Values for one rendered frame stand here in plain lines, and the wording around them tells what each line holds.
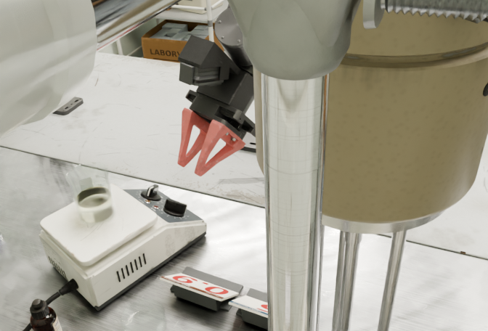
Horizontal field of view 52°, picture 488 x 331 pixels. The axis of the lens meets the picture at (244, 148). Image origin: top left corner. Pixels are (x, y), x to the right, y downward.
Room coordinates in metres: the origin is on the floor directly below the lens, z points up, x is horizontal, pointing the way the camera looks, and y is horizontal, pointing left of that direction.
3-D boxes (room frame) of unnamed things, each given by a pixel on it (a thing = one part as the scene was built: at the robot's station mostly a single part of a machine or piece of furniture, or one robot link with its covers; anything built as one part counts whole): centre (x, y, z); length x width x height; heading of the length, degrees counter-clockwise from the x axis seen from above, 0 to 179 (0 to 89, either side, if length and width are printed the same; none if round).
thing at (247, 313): (0.41, -0.02, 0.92); 0.09 x 0.06 x 0.04; 63
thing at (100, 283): (0.54, 0.18, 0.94); 0.22 x 0.13 x 0.08; 135
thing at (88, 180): (0.53, 0.20, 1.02); 0.06 x 0.05 x 0.08; 61
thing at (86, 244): (0.52, 0.20, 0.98); 0.12 x 0.12 x 0.01; 45
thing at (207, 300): (0.46, 0.06, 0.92); 0.09 x 0.06 x 0.04; 63
